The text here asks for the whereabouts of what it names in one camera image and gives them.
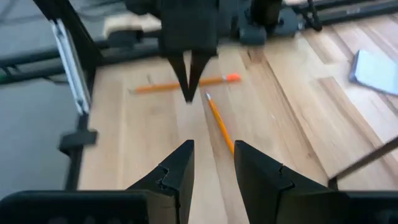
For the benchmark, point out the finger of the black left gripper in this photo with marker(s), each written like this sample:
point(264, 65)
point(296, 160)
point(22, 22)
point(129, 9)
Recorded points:
point(181, 71)
point(199, 67)

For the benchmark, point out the orange pencil with orange eraser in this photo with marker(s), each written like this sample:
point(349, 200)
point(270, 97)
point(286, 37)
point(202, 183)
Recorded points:
point(155, 88)

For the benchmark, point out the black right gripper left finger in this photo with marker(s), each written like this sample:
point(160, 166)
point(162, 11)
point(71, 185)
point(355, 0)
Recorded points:
point(180, 174)

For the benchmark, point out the wooden shelf riser black frame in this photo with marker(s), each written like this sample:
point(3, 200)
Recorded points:
point(367, 159)

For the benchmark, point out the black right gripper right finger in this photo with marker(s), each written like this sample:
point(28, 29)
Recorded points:
point(258, 180)

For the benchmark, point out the pale blue sticky note pad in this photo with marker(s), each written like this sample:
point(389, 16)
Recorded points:
point(376, 71)

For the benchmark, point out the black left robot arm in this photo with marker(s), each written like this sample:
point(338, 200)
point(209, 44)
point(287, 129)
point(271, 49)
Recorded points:
point(264, 12)

